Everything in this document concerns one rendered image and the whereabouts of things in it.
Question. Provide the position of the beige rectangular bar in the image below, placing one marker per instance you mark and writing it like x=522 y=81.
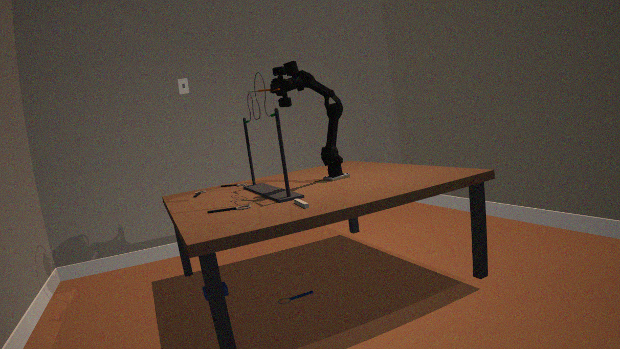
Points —
x=301 y=203

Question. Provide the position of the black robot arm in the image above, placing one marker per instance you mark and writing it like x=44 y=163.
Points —
x=329 y=155

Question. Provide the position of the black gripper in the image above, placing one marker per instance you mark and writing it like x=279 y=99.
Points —
x=285 y=85

